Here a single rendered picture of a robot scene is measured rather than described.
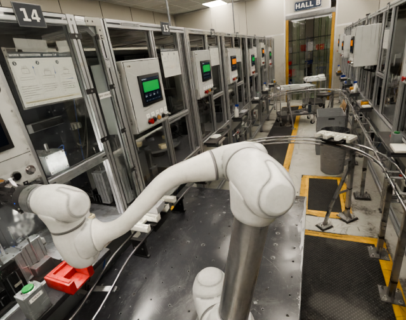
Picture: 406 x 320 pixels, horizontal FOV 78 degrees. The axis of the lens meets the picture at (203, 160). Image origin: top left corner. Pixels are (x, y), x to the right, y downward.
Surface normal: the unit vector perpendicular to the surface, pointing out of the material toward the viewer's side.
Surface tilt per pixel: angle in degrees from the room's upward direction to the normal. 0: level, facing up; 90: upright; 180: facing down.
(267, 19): 90
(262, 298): 0
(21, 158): 90
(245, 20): 90
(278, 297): 0
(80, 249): 91
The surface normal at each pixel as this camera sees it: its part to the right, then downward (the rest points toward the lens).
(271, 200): 0.25, 0.24
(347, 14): -0.38, 0.39
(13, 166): 0.92, 0.04
